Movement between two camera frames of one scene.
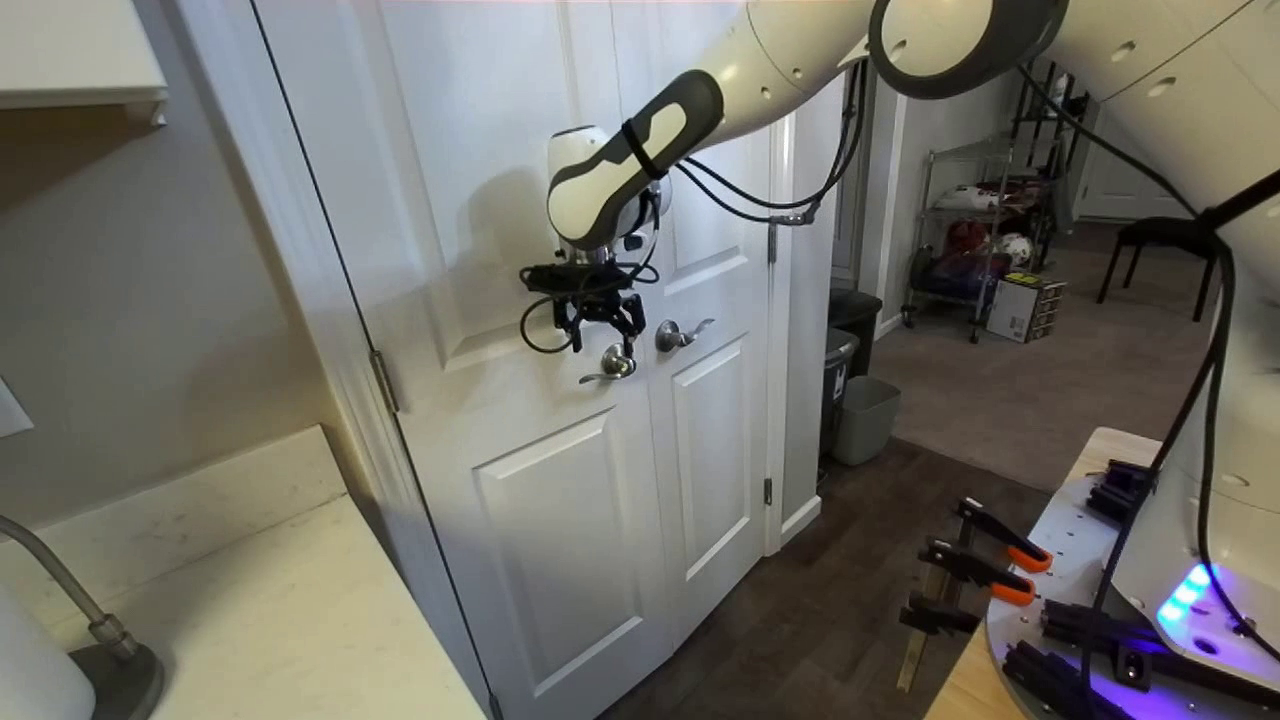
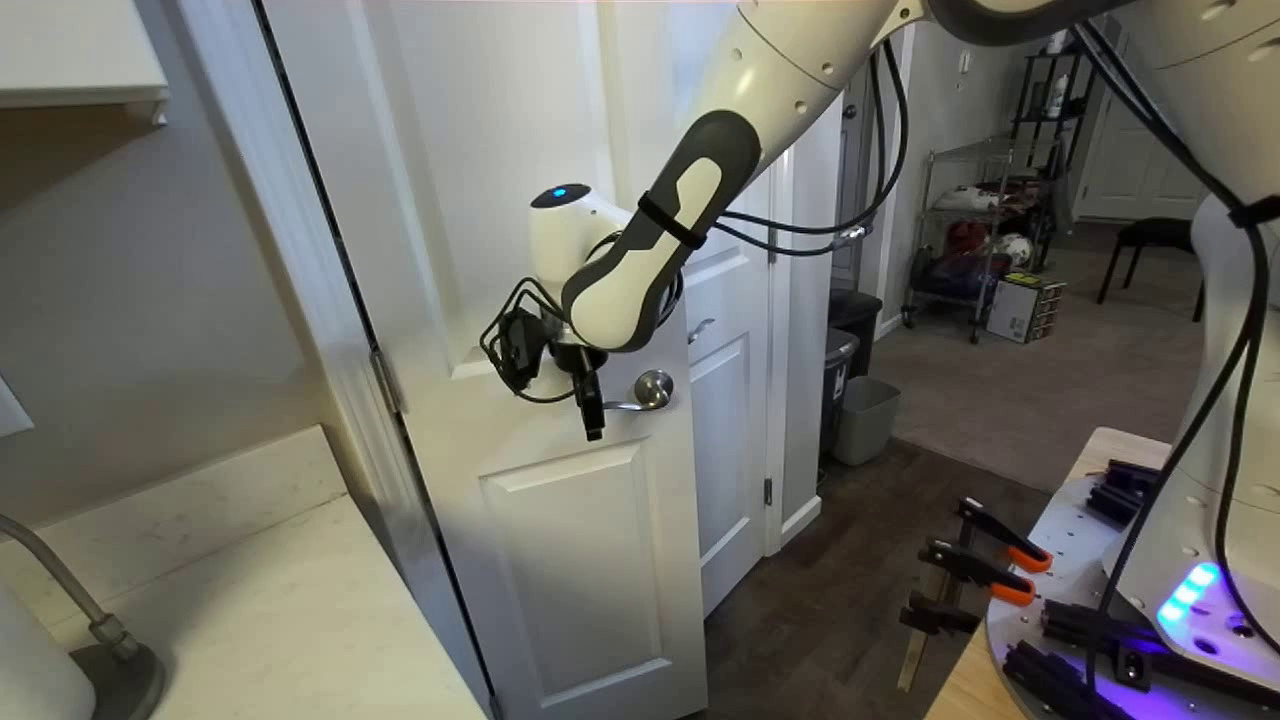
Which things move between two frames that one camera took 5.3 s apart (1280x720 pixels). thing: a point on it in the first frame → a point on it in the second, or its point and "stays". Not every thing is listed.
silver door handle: x=615 y=364 → x=650 y=393
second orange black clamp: x=1002 y=585 stays
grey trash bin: x=861 y=425 stays
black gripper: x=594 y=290 → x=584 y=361
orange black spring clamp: x=999 y=539 stays
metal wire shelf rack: x=988 y=217 stays
